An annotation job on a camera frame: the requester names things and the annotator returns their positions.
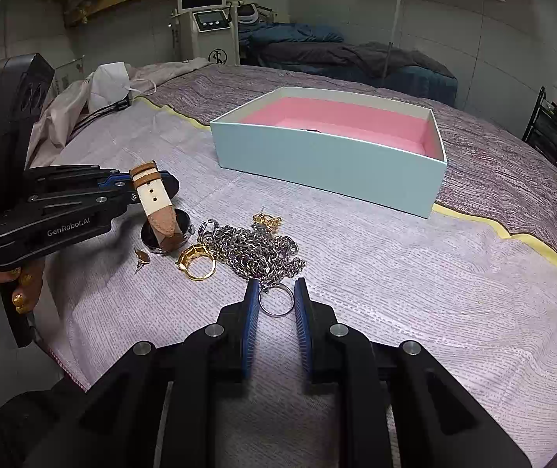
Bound beige cloth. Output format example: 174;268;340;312
29;57;211;169

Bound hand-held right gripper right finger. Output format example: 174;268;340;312
294;278;535;468

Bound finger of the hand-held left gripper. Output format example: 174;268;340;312
24;163;180;197
21;188;141;222

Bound silver ring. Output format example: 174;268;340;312
259;284;295;317

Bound bed with dark blue bedding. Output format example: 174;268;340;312
237;22;458;108

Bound white beauty machine with screen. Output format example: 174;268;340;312
171;0;241;66

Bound silver chain necklace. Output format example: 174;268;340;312
196;218;307;294

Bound white floor lamp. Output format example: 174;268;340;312
386;0;506;79

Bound gold chain bracelet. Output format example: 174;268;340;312
252;213;283;231

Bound person's dark clothing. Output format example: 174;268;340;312
0;378;91;468

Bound brown strap wrist watch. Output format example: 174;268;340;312
129;161;190;254

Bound black cable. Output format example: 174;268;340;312
64;97;131;133

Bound black metal rack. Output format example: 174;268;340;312
522;86;557;193

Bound white face mask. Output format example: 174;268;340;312
86;61;155;114

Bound gold ring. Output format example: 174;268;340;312
176;245;217;281

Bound light blue box pink lining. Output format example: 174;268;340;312
209;86;449;219

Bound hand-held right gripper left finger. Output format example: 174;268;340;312
24;280;262;468

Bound person's left hand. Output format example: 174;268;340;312
0;253;46;382

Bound purple striped blanket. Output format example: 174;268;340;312
132;63;557;284

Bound white quilted mat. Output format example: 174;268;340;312
30;97;557;468

